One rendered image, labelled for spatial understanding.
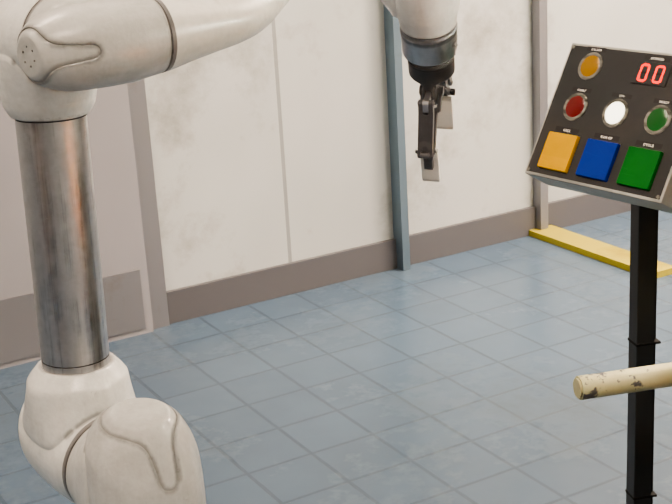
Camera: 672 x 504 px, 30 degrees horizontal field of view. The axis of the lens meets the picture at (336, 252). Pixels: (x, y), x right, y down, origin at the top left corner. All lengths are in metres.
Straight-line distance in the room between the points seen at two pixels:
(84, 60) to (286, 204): 3.12
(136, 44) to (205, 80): 2.84
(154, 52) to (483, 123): 3.56
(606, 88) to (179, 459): 1.18
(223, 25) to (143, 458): 0.59
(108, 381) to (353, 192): 3.03
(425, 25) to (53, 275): 0.67
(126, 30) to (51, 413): 0.59
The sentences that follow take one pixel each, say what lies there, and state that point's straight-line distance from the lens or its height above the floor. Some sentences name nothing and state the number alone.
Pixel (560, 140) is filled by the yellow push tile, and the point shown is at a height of 1.03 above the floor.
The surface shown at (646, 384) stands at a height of 0.62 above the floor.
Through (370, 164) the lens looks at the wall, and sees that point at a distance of 4.84.
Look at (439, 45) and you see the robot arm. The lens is 1.98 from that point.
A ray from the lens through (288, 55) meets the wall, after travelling 4.59.
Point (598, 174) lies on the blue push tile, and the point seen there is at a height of 0.99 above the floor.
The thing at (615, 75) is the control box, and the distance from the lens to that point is 2.49.
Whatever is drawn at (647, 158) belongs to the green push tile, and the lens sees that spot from 2.36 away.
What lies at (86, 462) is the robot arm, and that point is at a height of 0.81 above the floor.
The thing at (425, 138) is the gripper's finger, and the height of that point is 1.14.
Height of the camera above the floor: 1.59
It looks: 18 degrees down
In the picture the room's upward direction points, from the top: 3 degrees counter-clockwise
